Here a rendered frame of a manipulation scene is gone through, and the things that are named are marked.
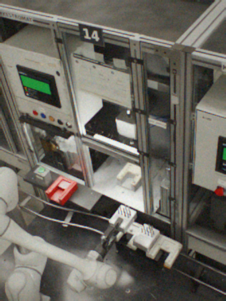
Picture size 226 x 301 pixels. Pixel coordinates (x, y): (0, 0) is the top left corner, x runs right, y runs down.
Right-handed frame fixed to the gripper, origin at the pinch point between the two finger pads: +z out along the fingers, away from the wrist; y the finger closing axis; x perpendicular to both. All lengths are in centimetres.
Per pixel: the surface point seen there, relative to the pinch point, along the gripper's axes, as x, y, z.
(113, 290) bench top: -5.2, -35.1, -20.1
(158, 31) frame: -8, 97, 37
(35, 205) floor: 123, -105, 36
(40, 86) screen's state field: 52, 61, 20
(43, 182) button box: 61, -8, 8
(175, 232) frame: -22.2, -19.9, 21.6
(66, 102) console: 39, 54, 22
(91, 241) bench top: 24.2, -35.7, 0.3
